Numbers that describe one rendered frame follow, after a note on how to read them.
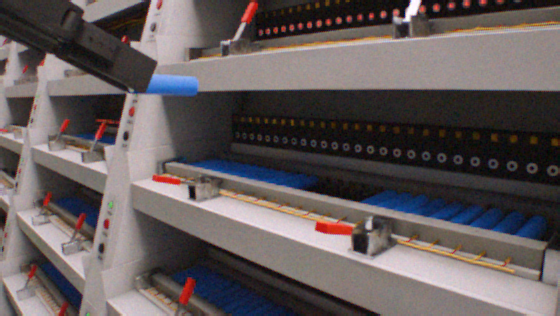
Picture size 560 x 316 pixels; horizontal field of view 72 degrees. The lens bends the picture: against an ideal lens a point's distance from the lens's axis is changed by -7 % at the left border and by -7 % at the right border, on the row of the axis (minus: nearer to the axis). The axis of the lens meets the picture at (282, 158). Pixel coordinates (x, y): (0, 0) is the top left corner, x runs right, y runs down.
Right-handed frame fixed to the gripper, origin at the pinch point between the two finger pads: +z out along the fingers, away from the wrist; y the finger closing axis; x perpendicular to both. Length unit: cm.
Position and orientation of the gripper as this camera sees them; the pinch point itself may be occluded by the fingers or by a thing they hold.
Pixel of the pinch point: (107, 59)
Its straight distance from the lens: 36.5
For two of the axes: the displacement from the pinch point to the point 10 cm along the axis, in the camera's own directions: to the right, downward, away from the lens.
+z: 6.4, 3.4, 6.9
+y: -7.0, -1.1, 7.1
